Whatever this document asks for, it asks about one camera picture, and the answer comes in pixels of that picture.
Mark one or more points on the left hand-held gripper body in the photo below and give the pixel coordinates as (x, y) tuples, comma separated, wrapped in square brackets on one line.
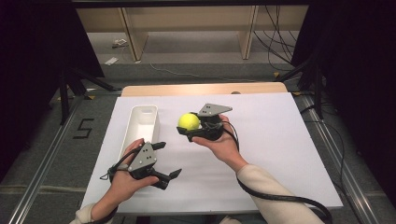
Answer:
[(143, 158)]

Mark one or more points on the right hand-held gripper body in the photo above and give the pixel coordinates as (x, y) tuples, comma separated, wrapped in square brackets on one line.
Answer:
[(213, 124)]

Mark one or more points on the yellow tennis ball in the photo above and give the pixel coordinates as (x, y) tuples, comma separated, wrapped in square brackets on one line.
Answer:
[(188, 121)]

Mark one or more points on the person's right hand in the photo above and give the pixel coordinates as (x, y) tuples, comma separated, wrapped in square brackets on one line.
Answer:
[(224, 149)]

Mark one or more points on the person's left hand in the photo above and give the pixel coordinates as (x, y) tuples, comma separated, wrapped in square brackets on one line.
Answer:
[(124, 185)]

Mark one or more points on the light wooden table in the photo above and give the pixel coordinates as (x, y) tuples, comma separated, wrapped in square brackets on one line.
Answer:
[(186, 89)]

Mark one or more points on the white plastic bin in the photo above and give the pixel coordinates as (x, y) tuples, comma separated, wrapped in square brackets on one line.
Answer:
[(140, 124)]

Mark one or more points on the white table cover sheet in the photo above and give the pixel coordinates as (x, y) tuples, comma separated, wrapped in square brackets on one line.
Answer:
[(280, 140)]

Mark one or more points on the white paper scrap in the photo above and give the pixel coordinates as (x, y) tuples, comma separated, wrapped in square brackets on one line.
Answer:
[(111, 61)]

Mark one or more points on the black metal stand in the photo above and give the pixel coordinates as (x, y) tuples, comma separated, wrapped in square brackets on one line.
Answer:
[(64, 93), (317, 87)]

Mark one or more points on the small crumpled packet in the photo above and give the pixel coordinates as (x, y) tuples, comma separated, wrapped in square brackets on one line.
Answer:
[(120, 43)]

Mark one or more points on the black curtain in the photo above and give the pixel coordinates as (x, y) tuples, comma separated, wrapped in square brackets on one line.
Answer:
[(31, 62), (358, 77)]

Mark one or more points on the metal floor rail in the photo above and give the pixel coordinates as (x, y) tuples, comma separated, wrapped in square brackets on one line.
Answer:
[(43, 171), (342, 174)]

